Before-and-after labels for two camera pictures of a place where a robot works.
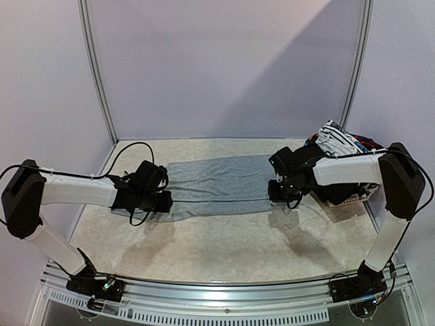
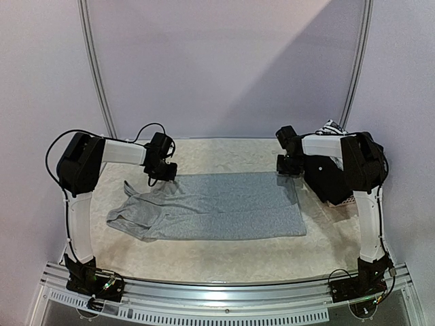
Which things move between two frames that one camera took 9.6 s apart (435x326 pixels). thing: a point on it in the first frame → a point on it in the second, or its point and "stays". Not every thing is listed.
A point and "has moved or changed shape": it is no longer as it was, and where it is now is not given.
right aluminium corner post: [361, 63] stays
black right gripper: [274, 193] → [283, 164]
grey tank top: [214, 187] has moved or changed shape
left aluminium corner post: [83, 9] stays
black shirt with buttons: [330, 194] stays
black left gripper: [166, 205] → [170, 174]
